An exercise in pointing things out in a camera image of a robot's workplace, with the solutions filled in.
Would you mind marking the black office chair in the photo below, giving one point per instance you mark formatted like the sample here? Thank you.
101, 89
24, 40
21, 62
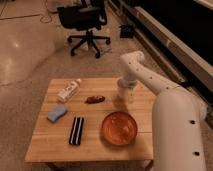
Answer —
84, 17

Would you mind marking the blue sponge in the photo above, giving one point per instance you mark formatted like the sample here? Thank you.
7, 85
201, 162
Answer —
56, 113

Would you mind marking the dark red food item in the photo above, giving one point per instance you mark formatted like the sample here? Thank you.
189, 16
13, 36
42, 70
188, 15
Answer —
95, 99

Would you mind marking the white plastic bottle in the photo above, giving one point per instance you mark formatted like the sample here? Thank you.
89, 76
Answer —
66, 93

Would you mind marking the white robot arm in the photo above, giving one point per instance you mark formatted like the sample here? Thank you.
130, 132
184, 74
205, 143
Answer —
176, 117

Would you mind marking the wooden table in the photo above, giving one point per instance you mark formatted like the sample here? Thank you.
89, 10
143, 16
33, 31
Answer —
50, 141

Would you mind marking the orange ceramic bowl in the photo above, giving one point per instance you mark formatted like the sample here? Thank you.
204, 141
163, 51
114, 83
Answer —
119, 128

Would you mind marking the black box on floor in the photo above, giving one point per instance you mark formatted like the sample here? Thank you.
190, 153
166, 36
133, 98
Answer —
127, 31

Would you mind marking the black white striped block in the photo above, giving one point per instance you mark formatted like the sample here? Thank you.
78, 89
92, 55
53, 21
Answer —
76, 131

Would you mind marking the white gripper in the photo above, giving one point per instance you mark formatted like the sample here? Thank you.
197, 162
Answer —
123, 83

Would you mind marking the white ceramic cup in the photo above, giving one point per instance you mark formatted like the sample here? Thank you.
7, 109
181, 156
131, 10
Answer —
126, 94

